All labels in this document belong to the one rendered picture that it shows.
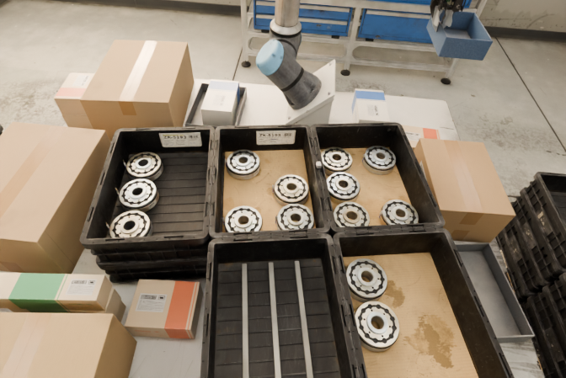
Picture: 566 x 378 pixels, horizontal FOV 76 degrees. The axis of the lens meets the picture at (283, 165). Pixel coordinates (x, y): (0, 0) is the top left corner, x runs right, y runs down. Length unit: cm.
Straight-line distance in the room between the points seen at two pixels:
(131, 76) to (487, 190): 127
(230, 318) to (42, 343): 38
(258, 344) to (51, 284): 49
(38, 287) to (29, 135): 52
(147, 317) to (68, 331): 18
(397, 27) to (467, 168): 185
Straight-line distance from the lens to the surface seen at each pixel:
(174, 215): 107
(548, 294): 180
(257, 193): 109
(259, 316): 92
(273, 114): 154
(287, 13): 135
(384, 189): 116
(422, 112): 171
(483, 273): 128
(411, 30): 301
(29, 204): 115
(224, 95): 149
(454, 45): 134
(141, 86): 141
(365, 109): 149
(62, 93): 157
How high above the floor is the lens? 170
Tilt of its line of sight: 48 degrees down
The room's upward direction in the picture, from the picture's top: 4 degrees clockwise
